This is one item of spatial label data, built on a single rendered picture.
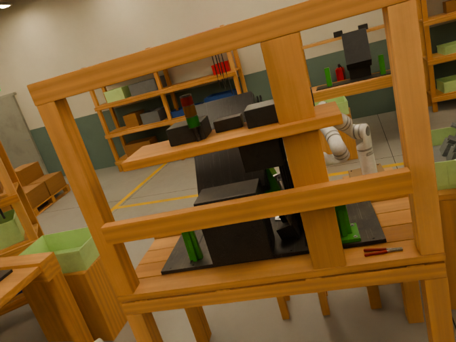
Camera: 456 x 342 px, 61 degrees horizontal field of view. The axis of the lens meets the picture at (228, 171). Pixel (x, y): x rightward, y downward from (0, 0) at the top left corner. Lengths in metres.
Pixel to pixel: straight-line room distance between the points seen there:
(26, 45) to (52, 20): 0.90
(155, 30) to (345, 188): 6.90
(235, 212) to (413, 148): 0.72
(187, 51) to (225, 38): 0.15
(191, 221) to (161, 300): 0.51
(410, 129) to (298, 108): 0.41
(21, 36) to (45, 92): 8.07
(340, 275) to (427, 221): 0.42
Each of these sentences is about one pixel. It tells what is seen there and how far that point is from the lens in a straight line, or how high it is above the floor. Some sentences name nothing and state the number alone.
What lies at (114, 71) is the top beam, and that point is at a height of 1.90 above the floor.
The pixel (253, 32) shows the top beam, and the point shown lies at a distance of 1.48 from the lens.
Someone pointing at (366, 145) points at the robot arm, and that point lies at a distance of 2.47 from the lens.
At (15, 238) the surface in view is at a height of 0.77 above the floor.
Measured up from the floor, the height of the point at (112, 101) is 1.44.
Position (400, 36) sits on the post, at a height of 1.75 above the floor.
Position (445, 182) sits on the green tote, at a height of 0.83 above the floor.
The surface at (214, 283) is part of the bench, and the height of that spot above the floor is 0.88.
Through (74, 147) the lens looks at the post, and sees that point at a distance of 1.80.
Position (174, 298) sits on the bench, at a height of 0.83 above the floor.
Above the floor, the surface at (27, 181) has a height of 0.50.
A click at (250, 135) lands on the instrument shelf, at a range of 1.49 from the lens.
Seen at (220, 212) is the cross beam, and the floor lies 1.25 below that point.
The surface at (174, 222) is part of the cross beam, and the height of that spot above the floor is 1.24.
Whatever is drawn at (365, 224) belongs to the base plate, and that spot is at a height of 0.90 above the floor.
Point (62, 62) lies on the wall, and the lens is 9.30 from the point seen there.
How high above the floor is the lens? 1.88
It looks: 17 degrees down
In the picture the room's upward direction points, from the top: 16 degrees counter-clockwise
